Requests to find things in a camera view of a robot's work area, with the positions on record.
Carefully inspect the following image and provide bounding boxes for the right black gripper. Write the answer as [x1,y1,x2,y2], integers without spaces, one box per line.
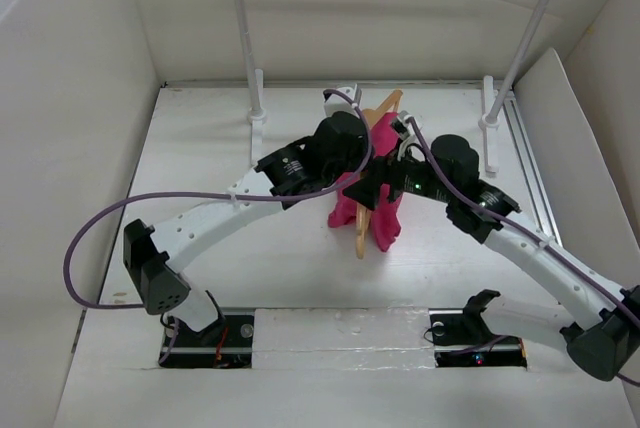
[341,137,456,210]

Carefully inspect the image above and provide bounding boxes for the wooden clothes hanger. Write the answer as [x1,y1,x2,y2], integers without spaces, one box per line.
[355,89,403,260]

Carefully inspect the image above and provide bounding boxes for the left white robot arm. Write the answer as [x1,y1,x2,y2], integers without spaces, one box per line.
[123,111,370,345]

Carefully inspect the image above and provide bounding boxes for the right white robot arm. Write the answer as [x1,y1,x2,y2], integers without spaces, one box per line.
[344,135,639,381]

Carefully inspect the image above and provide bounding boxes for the white clothes rack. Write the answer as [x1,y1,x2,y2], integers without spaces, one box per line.
[233,0,550,175]

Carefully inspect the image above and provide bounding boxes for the white foam block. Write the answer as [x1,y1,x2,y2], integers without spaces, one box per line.
[252,308,435,371]

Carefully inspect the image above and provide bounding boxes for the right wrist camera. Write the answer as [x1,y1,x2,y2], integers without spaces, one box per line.
[390,111,422,151]

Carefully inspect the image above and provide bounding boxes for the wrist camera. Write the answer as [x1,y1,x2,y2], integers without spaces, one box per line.
[323,84,362,118]
[390,111,422,151]

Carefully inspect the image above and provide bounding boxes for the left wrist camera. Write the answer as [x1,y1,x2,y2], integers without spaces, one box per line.
[323,84,362,118]

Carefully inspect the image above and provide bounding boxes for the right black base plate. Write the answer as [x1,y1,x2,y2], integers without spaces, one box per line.
[423,308,528,369]

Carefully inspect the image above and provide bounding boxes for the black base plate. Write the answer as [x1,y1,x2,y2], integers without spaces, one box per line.
[158,311,255,369]
[423,308,528,369]

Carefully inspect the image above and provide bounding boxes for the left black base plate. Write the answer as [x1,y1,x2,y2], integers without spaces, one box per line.
[158,311,255,369]

